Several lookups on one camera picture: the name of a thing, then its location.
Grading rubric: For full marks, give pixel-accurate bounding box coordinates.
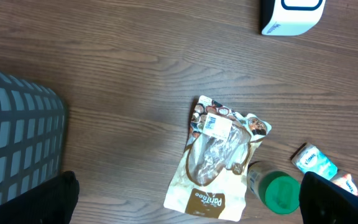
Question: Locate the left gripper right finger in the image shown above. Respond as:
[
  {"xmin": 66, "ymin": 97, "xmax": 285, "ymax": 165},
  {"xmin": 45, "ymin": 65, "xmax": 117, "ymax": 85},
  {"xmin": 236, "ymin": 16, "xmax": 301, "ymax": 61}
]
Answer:
[{"xmin": 299, "ymin": 172, "xmax": 358, "ymax": 224}]

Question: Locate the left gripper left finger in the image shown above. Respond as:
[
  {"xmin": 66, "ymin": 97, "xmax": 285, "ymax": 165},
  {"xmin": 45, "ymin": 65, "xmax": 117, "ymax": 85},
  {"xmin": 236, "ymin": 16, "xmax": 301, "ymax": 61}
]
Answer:
[{"xmin": 0, "ymin": 171, "xmax": 80, "ymax": 224}]

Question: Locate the orange tissue pack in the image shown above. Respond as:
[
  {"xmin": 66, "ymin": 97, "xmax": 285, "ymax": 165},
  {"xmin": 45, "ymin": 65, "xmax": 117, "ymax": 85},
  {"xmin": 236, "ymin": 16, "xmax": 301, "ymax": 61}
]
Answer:
[{"xmin": 330, "ymin": 170, "xmax": 358, "ymax": 196}]

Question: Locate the green lid jar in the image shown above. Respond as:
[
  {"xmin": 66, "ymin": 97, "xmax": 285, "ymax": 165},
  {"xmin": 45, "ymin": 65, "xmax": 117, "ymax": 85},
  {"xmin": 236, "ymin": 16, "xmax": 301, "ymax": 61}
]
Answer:
[{"xmin": 247, "ymin": 161, "xmax": 300, "ymax": 215}]

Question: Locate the teal tissue pack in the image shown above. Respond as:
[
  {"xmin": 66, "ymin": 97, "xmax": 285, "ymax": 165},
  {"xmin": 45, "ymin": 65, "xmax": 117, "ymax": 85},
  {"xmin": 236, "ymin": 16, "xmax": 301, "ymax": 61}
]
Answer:
[{"xmin": 291, "ymin": 142, "xmax": 338, "ymax": 180}]

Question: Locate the beige snack bag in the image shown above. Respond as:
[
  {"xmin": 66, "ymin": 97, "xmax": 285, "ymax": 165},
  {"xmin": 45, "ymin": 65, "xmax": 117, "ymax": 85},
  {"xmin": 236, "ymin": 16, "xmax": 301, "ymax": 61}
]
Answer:
[{"xmin": 163, "ymin": 95, "xmax": 272, "ymax": 222}]

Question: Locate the white barcode scanner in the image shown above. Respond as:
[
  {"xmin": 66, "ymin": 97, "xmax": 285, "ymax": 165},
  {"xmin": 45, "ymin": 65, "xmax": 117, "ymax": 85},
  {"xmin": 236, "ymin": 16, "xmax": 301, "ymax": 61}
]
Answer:
[{"xmin": 260, "ymin": 0, "xmax": 326, "ymax": 36}]

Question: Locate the grey plastic mesh basket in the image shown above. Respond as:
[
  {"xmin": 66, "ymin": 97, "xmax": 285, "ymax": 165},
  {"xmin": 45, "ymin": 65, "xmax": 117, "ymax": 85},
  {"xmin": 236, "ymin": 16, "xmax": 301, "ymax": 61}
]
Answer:
[{"xmin": 0, "ymin": 72, "xmax": 68, "ymax": 205}]

